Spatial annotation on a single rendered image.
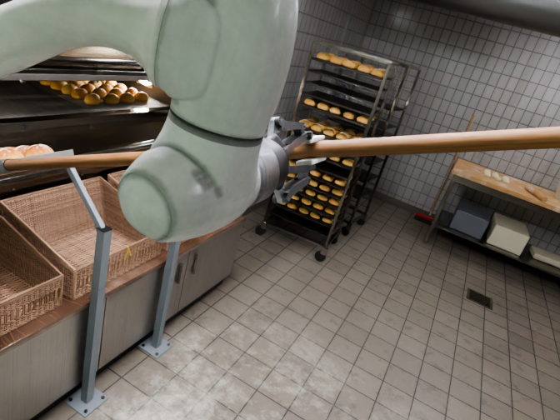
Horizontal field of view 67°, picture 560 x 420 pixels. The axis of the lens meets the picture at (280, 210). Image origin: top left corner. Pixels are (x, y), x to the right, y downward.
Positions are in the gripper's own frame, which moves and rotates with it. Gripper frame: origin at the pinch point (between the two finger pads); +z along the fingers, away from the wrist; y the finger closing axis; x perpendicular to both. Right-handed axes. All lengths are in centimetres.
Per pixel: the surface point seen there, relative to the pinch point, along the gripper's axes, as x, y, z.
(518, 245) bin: 50, 161, 433
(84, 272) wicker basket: -123, 51, 38
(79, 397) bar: -146, 117, 37
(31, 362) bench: -129, 78, 12
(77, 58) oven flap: -136, -37, 66
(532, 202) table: 61, 109, 417
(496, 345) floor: 31, 191, 269
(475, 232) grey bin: 7, 149, 432
